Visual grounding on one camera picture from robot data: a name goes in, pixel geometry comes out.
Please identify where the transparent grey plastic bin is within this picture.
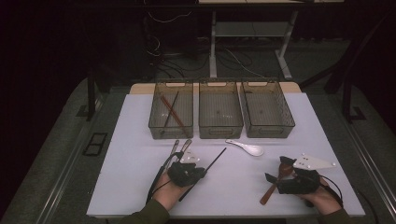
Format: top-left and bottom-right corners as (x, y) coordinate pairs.
(240, 78), (296, 139)
(148, 79), (194, 140)
(198, 78), (245, 140)

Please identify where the black metal stand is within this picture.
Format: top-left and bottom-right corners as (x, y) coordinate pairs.
(340, 77), (368, 124)
(76, 68), (106, 122)

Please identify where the white metal desk frame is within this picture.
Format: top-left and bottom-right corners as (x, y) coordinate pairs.
(197, 0), (345, 80)

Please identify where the person's left hand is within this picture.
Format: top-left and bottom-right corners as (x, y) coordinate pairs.
(152, 172), (191, 212)

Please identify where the black slanted metal beam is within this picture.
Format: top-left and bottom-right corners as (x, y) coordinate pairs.
(298, 13), (396, 94)

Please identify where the brown wooden spoon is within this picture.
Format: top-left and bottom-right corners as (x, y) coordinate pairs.
(260, 162), (294, 206)

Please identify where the thin white cable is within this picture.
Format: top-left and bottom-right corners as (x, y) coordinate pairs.
(224, 48), (265, 78)
(148, 10), (192, 24)

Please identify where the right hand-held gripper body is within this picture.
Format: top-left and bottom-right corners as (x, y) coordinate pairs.
(276, 152), (337, 195)

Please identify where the person's right hand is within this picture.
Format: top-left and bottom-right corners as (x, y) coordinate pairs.
(298, 183), (344, 217)

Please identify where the aluminium floor rail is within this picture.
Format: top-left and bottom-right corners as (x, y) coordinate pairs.
(36, 124), (94, 224)
(342, 124), (396, 213)

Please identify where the brown wooden chopstick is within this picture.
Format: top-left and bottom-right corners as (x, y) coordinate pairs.
(159, 94), (190, 134)

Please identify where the white ceramic spoon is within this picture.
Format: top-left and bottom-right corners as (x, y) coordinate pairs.
(225, 138), (265, 158)

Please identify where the black chopstick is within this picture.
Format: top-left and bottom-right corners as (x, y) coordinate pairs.
(162, 91), (180, 133)
(177, 147), (228, 203)

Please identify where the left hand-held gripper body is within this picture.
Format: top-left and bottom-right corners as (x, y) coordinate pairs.
(167, 151), (202, 188)

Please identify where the bundle of black floor cables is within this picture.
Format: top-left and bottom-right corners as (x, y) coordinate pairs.
(143, 12), (260, 80)

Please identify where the right hand-held gripper cable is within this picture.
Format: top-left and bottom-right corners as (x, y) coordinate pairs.
(318, 174), (344, 209)

